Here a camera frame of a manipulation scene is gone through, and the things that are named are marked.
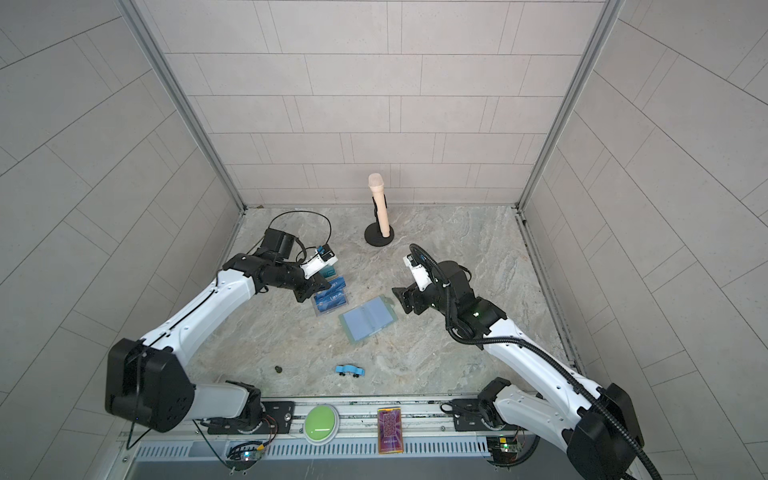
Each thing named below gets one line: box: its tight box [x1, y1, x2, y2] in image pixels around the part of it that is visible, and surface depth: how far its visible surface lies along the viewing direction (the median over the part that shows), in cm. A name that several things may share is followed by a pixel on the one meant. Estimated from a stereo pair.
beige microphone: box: [368, 173, 390, 238], surface depth 92 cm
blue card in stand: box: [314, 276, 347, 312], surface depth 90 cm
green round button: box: [303, 403, 340, 446], surface depth 71 cm
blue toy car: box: [335, 364, 365, 378], surface depth 79 cm
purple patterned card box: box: [377, 407, 404, 455], surface depth 69 cm
